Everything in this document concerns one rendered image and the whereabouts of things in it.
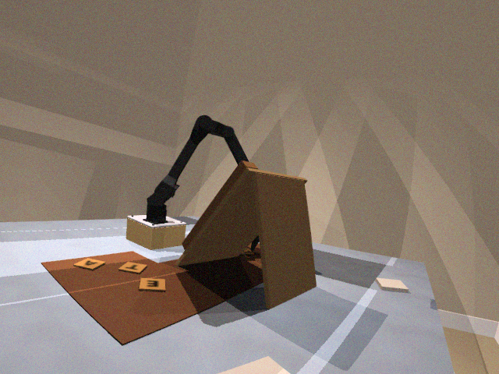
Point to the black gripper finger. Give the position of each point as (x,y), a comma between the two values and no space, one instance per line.
(254,243)

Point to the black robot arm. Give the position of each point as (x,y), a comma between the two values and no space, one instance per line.
(156,209)

